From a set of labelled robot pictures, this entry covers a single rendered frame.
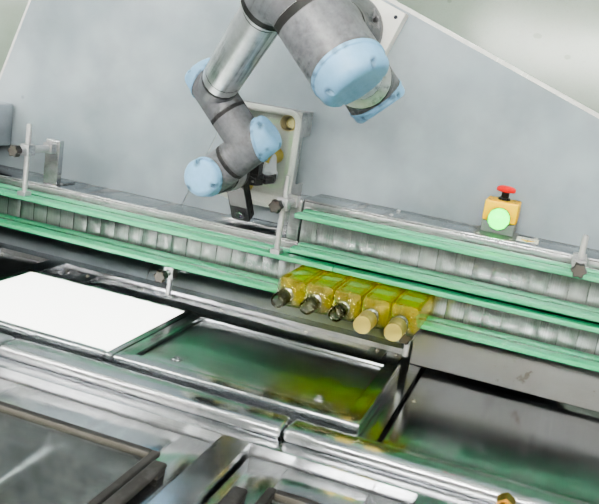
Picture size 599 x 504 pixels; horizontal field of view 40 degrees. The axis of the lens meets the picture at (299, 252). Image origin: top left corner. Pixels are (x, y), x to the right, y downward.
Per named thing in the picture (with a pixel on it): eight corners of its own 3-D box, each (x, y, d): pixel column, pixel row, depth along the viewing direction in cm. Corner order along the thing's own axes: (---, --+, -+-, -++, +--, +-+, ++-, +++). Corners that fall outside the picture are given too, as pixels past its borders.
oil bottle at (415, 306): (405, 307, 174) (383, 333, 154) (410, 282, 173) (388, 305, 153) (431, 313, 172) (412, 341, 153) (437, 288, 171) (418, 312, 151)
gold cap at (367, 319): (356, 312, 153) (350, 318, 149) (373, 308, 151) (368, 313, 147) (361, 330, 153) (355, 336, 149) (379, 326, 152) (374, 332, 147)
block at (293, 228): (292, 233, 187) (281, 238, 180) (298, 193, 184) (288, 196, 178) (306, 236, 186) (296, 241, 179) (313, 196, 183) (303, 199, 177)
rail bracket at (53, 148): (58, 186, 208) (0, 195, 187) (64, 120, 205) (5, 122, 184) (74, 190, 207) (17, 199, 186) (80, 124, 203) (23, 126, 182)
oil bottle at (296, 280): (305, 283, 181) (270, 305, 161) (308, 259, 179) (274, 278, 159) (329, 289, 179) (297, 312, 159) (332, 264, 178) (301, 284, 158)
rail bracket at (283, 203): (281, 246, 180) (260, 256, 169) (292, 171, 177) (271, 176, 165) (293, 249, 180) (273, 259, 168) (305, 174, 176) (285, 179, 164)
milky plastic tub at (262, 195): (231, 192, 196) (216, 196, 188) (244, 99, 191) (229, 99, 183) (299, 207, 191) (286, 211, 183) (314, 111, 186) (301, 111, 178)
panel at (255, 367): (29, 280, 192) (-80, 314, 161) (30, 267, 192) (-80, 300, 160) (399, 377, 167) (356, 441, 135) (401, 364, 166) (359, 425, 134)
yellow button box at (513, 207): (483, 226, 179) (479, 230, 172) (490, 192, 177) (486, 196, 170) (515, 232, 177) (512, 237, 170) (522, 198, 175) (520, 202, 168)
